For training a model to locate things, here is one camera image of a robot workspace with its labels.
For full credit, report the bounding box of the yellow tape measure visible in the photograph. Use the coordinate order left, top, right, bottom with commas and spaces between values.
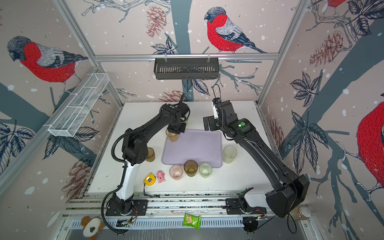
144, 173, 156, 186

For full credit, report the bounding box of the olive brown glass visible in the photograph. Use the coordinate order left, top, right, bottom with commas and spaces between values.
184, 160, 199, 177

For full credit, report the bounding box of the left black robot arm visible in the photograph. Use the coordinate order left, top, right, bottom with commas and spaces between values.
109, 102, 190, 214

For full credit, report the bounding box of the plastic jar with lid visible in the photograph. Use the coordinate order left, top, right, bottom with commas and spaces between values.
296, 207, 312, 221

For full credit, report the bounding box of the pink toy figure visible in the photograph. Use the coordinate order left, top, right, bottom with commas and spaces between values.
157, 171, 166, 184

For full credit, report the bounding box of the aluminium rail frame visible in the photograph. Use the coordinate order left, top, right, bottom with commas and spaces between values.
61, 191, 307, 232

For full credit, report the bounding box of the yellow clear glass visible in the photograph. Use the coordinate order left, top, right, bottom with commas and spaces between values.
166, 130, 179, 142

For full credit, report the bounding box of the pale green frosted glass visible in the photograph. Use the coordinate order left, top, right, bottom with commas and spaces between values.
223, 145, 238, 164

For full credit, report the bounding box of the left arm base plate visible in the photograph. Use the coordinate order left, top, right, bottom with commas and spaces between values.
106, 198, 148, 217

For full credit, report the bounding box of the lilac plastic tray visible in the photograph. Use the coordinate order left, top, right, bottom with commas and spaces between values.
162, 130, 223, 168

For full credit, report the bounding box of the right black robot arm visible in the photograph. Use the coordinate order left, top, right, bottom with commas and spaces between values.
203, 98, 310, 218

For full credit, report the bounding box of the plush toy dog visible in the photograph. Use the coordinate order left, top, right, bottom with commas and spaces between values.
81, 216, 105, 240

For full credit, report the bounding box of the brown textured glass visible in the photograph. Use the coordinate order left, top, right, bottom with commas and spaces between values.
146, 148, 156, 162

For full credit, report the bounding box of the light green textured glass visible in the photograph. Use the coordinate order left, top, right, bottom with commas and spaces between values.
199, 163, 213, 178

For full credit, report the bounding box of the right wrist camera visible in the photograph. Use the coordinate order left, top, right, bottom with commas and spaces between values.
212, 98, 221, 119

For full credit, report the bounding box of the green snack packet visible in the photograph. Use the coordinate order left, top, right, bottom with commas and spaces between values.
183, 213, 201, 230

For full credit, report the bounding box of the pink textured glass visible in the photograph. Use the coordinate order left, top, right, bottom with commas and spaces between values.
170, 165, 184, 180

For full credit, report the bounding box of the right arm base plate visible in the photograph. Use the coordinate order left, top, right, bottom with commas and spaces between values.
222, 199, 267, 215

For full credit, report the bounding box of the black wall basket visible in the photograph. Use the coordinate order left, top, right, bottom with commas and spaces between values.
154, 58, 220, 80

